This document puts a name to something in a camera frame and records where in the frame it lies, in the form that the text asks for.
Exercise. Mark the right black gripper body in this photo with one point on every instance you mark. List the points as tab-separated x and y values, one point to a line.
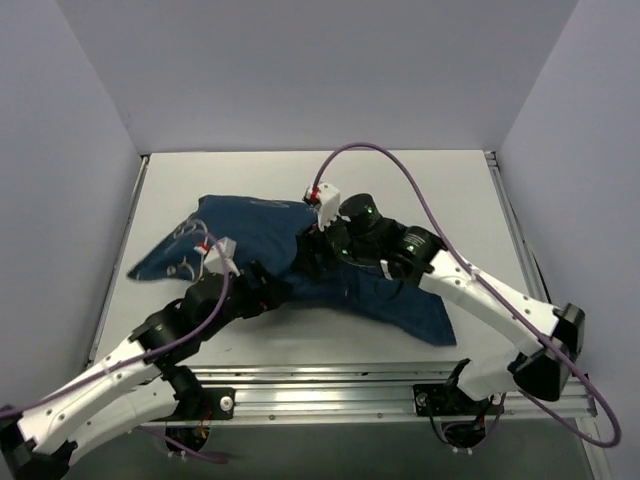
310	248

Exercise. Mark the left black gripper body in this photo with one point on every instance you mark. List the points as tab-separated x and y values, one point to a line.
261	288

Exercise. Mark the blue fish-print pillowcase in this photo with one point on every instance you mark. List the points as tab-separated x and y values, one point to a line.
265	231

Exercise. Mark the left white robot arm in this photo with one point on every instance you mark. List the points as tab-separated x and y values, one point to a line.
143	379

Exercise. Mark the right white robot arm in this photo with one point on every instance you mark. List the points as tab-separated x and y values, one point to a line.
548	339

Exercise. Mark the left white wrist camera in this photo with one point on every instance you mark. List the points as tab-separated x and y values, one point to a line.
219	257

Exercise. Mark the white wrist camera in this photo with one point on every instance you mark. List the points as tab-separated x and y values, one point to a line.
324	198
219	257

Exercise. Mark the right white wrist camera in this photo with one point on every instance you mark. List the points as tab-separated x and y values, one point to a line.
324	198

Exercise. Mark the aluminium mounting rail frame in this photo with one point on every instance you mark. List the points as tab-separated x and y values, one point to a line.
325	395

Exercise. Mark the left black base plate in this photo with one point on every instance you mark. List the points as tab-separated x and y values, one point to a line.
217	403

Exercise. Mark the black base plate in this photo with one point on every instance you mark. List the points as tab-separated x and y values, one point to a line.
217	403
430	399

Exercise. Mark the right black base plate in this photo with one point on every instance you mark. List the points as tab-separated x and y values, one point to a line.
430	399

